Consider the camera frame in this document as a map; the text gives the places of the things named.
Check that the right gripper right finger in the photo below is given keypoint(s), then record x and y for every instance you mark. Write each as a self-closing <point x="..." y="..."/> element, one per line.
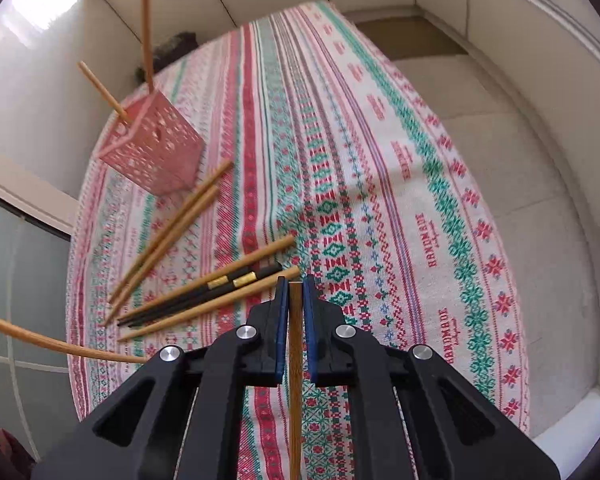
<point x="413" y="415"/>

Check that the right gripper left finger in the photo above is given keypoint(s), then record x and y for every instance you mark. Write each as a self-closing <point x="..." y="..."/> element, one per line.
<point x="179" y="415"/>

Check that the black chopstick gold band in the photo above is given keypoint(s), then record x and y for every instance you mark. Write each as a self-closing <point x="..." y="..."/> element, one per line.
<point x="190" y="302"/>
<point x="205" y="289"/>

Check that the pink perforated utensil holder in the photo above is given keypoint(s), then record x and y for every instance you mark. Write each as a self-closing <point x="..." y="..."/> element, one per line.
<point x="159" y="150"/>

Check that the patterned woven tablecloth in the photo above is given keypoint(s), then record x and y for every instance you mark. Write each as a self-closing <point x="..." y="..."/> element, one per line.
<point x="334" y="146"/>

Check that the wooden chopstick leaning in holder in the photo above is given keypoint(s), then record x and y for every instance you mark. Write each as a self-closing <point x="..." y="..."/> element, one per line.
<point x="104" y="92"/>

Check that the dark trash bin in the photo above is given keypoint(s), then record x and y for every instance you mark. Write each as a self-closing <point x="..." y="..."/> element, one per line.
<point x="167" y="53"/>

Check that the wooden chopstick upright in holder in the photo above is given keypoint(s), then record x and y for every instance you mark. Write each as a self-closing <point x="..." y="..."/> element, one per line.
<point x="146" y="45"/>

